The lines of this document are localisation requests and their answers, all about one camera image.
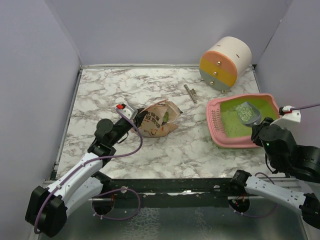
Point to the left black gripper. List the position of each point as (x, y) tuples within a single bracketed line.
[(141, 115)]

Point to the round pastel drawer cabinet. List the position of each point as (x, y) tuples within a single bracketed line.
[(222, 64)]

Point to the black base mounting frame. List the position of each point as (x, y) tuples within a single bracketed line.
[(165, 193)]

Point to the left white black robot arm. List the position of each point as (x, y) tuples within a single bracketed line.
[(49, 207)]

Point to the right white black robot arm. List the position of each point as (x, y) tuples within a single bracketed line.
[(285, 156)]

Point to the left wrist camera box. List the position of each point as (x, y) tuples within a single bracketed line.
[(127, 111)]

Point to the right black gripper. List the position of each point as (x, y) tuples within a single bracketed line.
[(254, 136)]

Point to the metal bag sealing clip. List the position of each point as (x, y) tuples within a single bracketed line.
[(191, 92)]

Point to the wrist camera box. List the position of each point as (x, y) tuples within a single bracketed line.
[(288, 117), (127, 111)]

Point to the green litter pellets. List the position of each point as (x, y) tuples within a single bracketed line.
[(245, 112)]

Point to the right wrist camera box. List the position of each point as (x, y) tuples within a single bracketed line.
[(288, 117)]

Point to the pink green litter box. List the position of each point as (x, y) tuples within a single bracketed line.
[(224, 125)]

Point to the pink cat litter bag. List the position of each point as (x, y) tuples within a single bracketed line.
[(160, 119)]

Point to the grey metal litter scoop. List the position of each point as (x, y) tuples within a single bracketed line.
[(255, 120)]

